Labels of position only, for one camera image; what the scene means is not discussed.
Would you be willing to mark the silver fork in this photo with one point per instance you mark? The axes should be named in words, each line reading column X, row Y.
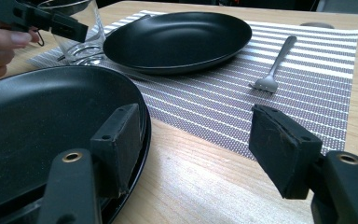
column 268, row 83

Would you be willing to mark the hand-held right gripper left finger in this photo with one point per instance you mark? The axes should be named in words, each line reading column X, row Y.
column 118, row 155

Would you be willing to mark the grey striped woven placemat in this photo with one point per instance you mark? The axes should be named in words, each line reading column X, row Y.
column 230, row 102

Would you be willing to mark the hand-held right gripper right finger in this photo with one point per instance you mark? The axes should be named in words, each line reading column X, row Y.
column 282, row 152

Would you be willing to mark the clear drinking glass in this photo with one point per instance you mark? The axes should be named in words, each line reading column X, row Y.
column 84, row 46

